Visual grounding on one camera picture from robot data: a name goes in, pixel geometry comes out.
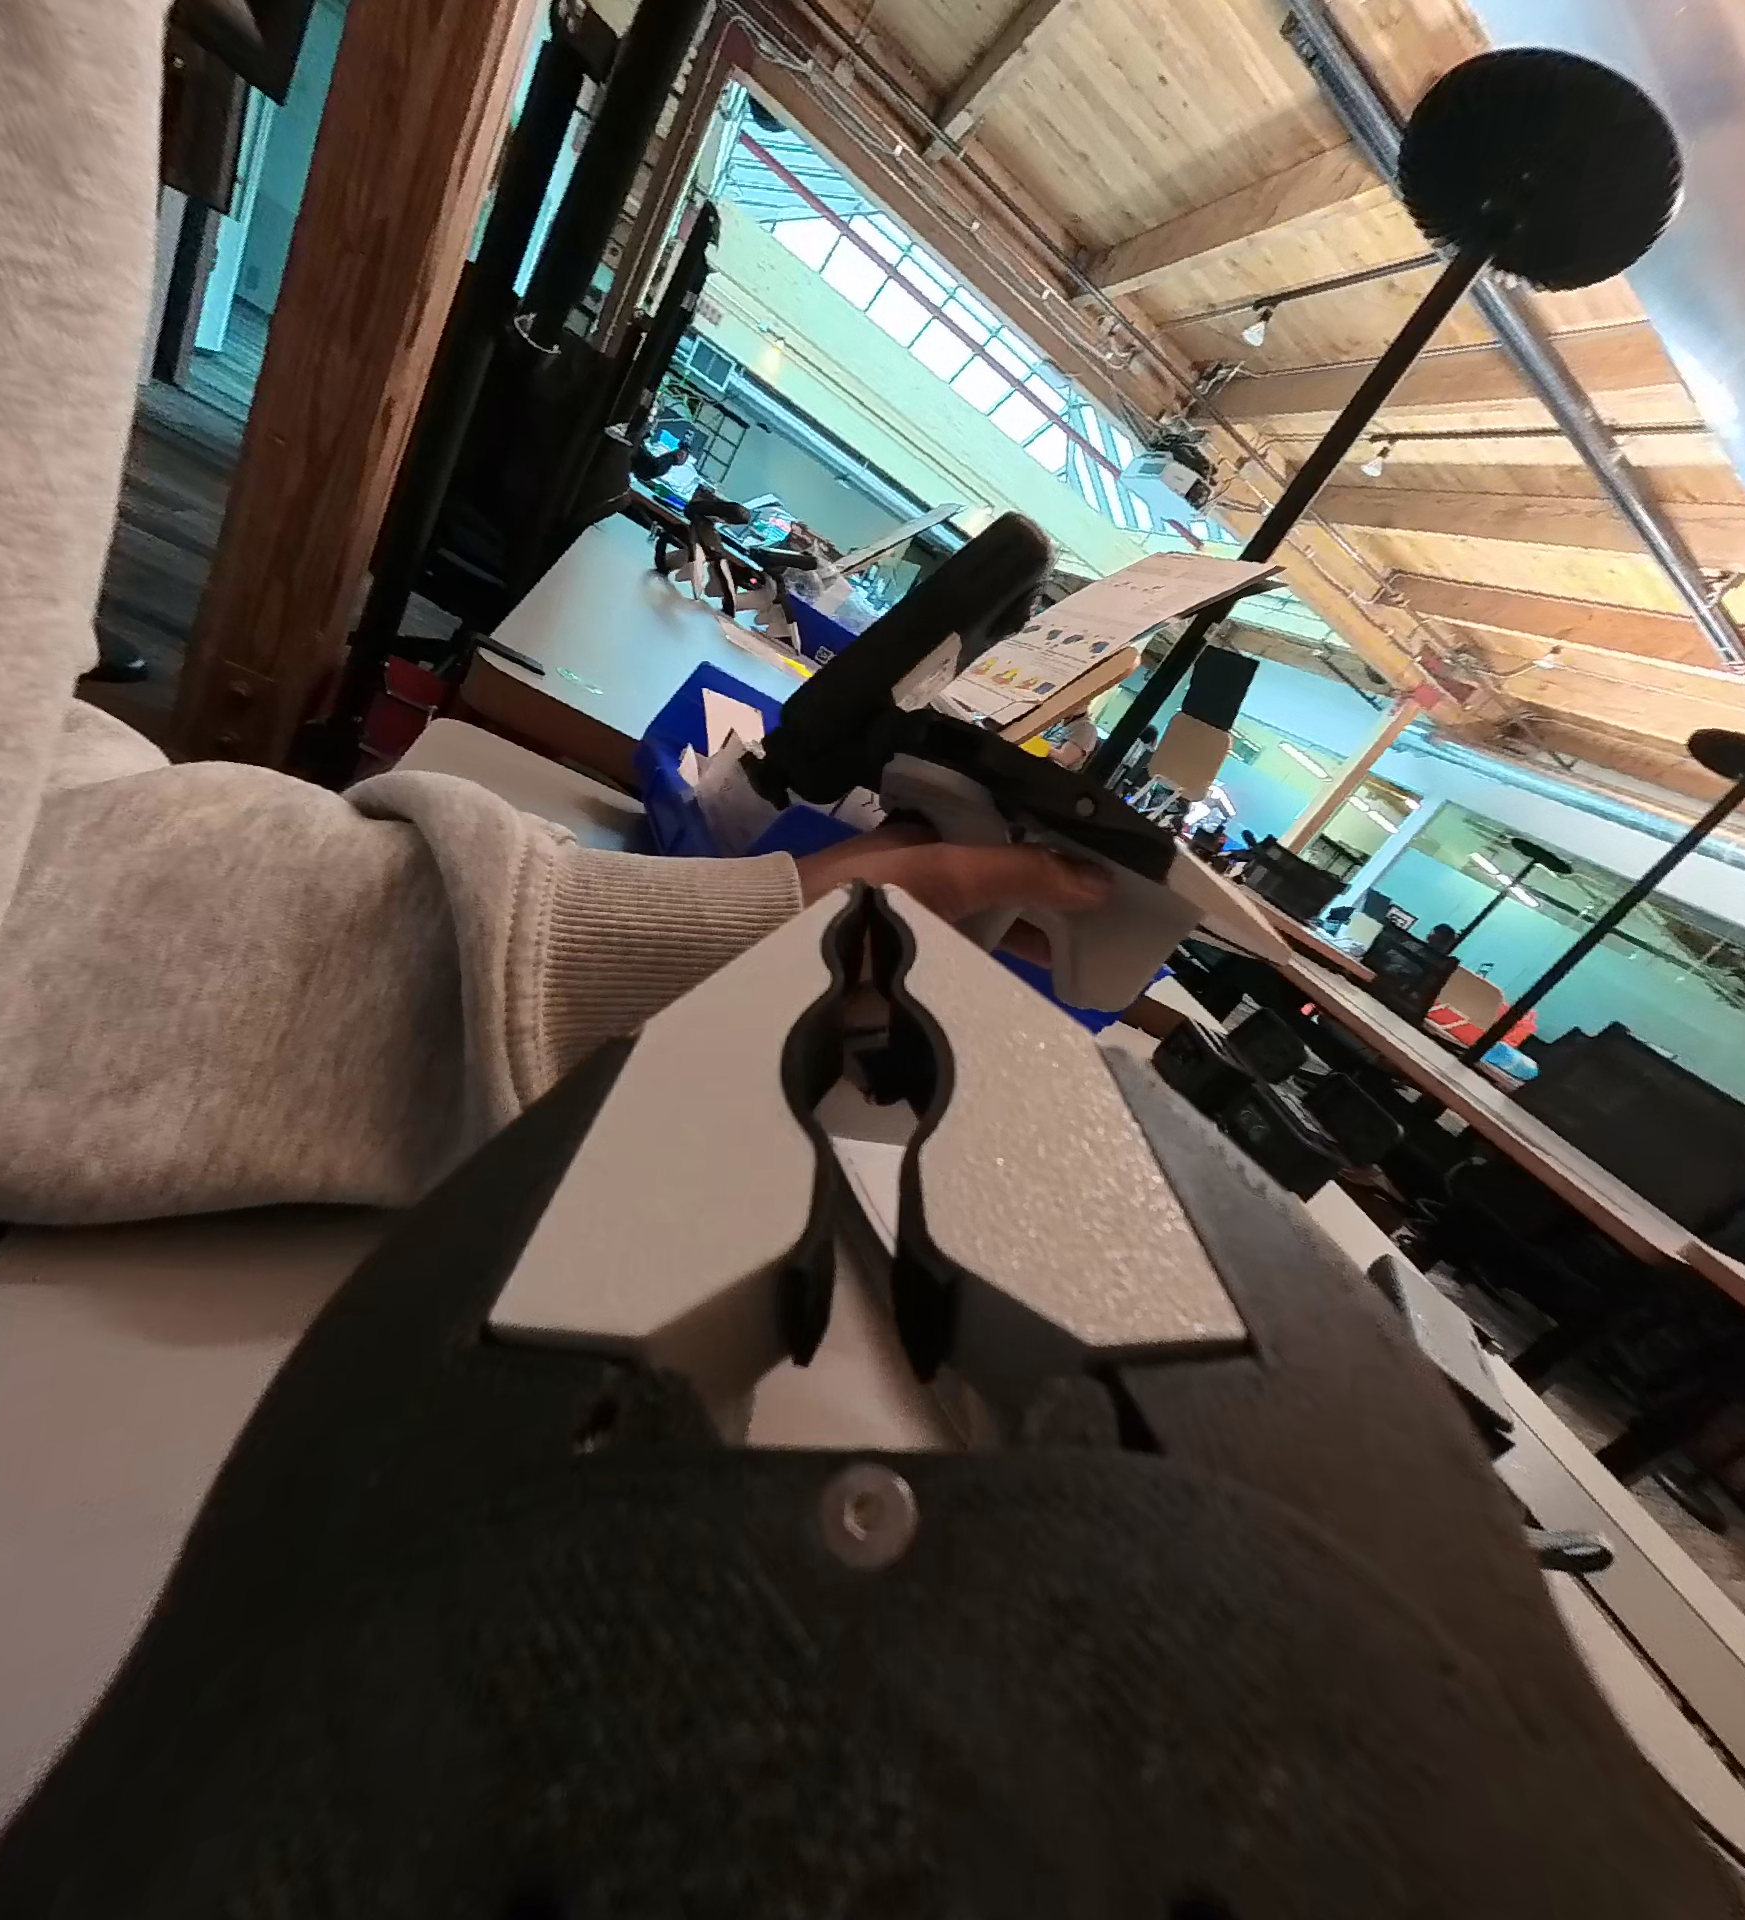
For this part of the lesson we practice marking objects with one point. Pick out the white crumpled paper bag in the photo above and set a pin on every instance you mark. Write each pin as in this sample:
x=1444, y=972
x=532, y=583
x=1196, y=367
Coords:
x=730, y=759

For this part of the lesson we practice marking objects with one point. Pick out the blue plastic bin with bags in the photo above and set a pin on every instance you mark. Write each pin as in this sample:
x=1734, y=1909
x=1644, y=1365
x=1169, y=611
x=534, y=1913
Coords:
x=693, y=751

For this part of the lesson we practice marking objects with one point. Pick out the person's left hand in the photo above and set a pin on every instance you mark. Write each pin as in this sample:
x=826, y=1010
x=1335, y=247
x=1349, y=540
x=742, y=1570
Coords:
x=931, y=878

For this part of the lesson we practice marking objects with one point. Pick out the black round-head floor lamp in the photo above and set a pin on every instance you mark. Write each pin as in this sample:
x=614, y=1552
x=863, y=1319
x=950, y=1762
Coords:
x=1540, y=165

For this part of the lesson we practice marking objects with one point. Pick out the black light stands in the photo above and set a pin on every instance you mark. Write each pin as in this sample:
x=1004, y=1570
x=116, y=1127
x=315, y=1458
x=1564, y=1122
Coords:
x=558, y=375

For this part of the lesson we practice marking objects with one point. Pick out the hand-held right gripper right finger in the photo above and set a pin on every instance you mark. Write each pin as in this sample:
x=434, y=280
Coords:
x=1069, y=1184

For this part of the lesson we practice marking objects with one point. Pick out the wooden support post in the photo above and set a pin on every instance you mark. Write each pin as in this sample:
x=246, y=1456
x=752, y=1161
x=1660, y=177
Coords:
x=346, y=375

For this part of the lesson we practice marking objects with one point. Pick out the printed sheet on wooden board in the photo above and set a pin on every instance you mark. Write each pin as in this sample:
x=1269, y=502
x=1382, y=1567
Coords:
x=1113, y=616

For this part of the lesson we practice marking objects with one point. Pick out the person's left forearm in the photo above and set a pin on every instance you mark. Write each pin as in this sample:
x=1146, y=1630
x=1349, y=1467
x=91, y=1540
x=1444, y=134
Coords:
x=289, y=975

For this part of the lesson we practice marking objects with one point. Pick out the person's grey sweatshirt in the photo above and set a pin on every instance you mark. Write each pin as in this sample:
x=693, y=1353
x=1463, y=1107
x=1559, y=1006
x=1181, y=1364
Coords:
x=17, y=301

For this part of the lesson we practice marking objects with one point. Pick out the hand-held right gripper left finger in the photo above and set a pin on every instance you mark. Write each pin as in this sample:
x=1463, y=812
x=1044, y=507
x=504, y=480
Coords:
x=662, y=1170

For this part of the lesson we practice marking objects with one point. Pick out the wooden desk with monitors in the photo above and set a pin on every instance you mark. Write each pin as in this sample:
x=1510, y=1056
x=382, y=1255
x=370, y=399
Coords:
x=1533, y=1141

